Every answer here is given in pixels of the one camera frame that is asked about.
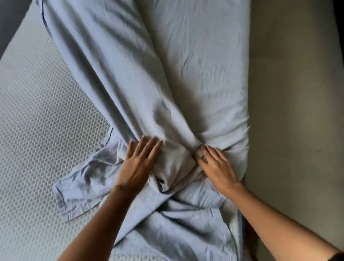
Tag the person's left hand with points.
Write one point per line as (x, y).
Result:
(136, 169)

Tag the person's right hand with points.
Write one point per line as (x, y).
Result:
(219, 170)

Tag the white textured mattress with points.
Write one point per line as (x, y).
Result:
(26, 139)

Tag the light blue bed sheet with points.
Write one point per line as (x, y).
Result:
(180, 54)

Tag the person's left forearm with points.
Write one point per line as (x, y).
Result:
(81, 259)

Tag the person's right forearm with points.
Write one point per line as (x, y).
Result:
(279, 235)

